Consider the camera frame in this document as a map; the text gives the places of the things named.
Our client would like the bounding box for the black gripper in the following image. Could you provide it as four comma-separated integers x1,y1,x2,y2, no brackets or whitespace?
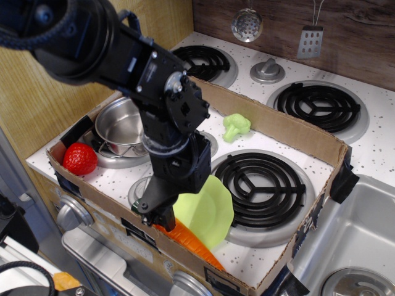
138,131,211,232

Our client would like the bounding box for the orange plastic toy carrot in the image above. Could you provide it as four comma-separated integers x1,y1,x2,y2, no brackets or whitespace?
152,218,226,271

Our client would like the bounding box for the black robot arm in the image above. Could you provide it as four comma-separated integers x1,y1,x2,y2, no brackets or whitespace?
1,1,211,231

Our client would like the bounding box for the light green plastic plate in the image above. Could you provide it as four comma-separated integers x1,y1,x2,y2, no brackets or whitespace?
173,175,234,250

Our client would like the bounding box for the grey front stove knob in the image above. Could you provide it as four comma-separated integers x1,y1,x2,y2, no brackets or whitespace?
128,176,152,207

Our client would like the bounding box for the grey stove knob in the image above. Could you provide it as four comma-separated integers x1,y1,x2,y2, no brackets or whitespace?
199,131,218,157
128,176,152,207
250,58,285,84

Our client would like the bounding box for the right grey oven knob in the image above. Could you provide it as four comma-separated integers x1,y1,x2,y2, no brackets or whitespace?
169,271,212,296

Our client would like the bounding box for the grey oven knob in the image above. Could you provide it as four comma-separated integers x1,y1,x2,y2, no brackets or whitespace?
56,195,94,231
169,271,212,296

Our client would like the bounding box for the left grey oven knob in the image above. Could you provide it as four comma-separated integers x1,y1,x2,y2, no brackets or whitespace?
56,195,94,231

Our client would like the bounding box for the grey centre stove knob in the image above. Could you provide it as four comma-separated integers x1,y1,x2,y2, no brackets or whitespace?
199,131,218,157

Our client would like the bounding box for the red plastic toy strawberry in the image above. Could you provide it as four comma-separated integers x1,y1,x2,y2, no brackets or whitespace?
62,142,98,176

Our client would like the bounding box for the small stainless steel pot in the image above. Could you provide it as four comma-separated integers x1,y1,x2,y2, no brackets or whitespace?
95,97,148,158

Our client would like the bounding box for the orange yellow object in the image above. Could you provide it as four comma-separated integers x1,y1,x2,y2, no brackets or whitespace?
52,272,81,291

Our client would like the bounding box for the front right black burner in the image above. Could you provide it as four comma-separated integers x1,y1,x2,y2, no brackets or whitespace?
212,149,315,249

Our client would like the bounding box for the black burner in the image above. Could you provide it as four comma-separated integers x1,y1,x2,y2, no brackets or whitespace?
172,45,238,88
212,149,315,249
267,80,370,144

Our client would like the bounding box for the light green toy broccoli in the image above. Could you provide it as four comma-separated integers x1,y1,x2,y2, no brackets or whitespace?
222,113,251,142

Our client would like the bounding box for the brown cardboard fence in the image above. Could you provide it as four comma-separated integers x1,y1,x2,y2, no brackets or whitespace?
47,80,351,295

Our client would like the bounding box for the black device at left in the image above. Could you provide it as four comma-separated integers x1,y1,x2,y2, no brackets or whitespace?
1,194,39,253

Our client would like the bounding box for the back left black burner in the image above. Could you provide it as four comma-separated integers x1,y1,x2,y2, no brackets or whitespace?
172,45,238,88

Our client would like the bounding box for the grey back stove knob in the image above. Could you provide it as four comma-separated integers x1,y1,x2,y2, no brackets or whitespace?
250,58,285,84

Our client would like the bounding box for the grey toy sink basin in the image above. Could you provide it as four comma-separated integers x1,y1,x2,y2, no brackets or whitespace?
293,175,394,295

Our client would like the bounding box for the silver sink drain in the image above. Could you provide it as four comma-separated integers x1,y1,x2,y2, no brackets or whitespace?
320,268,394,296

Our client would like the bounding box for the back right black burner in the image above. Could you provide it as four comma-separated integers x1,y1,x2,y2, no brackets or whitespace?
267,80,370,144

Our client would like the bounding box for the hanging metal strainer ladle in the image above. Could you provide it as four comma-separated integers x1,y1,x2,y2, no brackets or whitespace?
231,1,263,43

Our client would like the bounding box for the hanging metal slotted spatula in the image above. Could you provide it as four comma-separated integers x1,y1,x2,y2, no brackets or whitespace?
297,0,325,59

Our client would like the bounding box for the grey oven door handle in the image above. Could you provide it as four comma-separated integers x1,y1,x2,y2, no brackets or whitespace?
62,228,172,295

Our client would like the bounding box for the black braided cable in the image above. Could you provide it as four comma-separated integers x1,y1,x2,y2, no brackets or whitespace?
0,260,56,296

